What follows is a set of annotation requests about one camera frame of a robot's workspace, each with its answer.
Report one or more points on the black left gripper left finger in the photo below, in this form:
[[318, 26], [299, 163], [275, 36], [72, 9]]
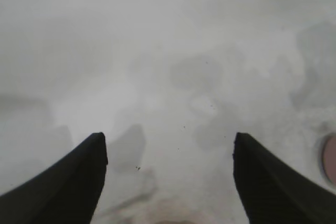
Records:
[[60, 190]]

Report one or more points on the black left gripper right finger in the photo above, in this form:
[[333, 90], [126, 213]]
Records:
[[275, 192]]

